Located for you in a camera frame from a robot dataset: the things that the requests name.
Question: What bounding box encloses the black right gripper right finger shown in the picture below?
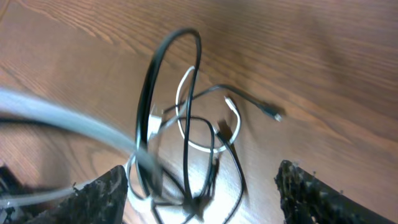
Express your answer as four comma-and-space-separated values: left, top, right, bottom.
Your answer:
274, 160, 392, 224

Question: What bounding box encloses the black usb cable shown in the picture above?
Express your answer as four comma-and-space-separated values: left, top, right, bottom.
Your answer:
135, 27, 284, 224

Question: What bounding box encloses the white usb cable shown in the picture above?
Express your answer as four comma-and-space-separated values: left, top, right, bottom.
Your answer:
0, 65, 242, 209

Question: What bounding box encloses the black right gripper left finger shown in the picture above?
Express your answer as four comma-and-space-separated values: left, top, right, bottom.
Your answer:
18, 165, 127, 224

